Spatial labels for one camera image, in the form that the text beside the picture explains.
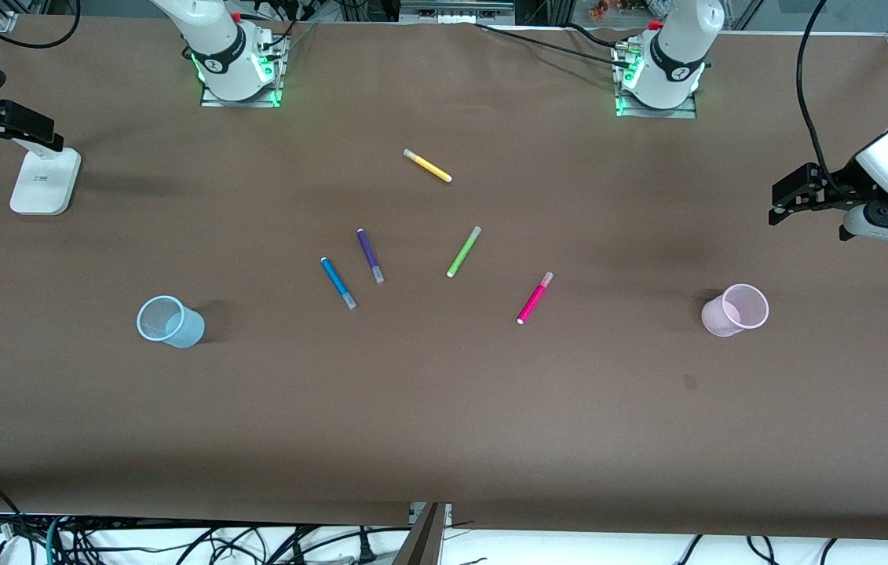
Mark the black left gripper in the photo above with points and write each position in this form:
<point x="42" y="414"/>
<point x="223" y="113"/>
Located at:
<point x="838" y="188"/>

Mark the pink marker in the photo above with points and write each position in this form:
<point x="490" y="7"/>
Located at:
<point x="534" y="299"/>

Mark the blue marker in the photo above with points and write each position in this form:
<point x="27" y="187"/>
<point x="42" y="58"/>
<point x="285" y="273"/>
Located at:
<point x="337" y="281"/>

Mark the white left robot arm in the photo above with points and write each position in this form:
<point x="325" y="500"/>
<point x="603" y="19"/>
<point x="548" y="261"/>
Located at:
<point x="679" y="47"/>

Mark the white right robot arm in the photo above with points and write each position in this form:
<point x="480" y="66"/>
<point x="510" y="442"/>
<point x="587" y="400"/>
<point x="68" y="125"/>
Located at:
<point x="216" y="39"/>

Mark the white stand base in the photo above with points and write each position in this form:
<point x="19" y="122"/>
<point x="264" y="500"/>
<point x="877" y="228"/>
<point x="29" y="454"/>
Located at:
<point x="43" y="184"/>

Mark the translucent pink plastic cup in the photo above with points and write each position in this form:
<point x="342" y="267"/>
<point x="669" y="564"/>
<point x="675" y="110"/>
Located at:
<point x="718" y="320"/>

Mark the translucent blue plastic cup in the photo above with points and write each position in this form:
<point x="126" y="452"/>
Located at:
<point x="184" y="329"/>

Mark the green marker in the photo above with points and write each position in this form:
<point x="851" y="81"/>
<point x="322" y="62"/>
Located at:
<point x="463" y="253"/>

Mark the yellow marker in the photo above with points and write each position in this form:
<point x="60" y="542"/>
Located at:
<point x="429" y="166"/>

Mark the purple marker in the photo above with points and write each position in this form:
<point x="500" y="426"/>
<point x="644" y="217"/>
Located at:
<point x="369" y="253"/>

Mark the silver metal box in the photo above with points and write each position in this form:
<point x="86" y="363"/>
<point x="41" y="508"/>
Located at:
<point x="455" y="9"/>

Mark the brown table cover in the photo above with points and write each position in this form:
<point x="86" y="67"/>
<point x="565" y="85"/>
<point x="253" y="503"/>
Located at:
<point x="444" y="408"/>

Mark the wooden post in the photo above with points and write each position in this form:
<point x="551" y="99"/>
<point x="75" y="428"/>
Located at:
<point x="422" y="541"/>

